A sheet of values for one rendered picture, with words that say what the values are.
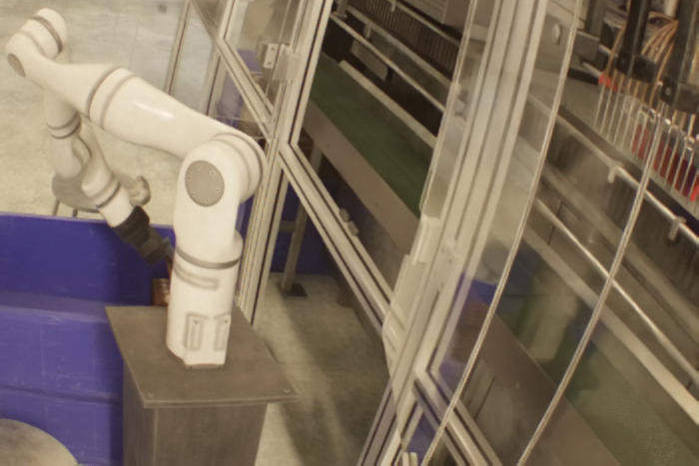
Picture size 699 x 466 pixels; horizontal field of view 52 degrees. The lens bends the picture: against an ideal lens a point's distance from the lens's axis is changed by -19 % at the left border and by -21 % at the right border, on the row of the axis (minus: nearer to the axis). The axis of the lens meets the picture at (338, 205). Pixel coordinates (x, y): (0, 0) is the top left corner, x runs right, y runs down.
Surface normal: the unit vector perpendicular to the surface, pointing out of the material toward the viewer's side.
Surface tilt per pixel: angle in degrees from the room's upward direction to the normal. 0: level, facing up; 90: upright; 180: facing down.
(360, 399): 0
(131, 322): 0
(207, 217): 93
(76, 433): 90
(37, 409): 90
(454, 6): 90
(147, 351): 0
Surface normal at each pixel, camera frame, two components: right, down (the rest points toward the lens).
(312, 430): 0.22, -0.89
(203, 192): -0.36, 0.37
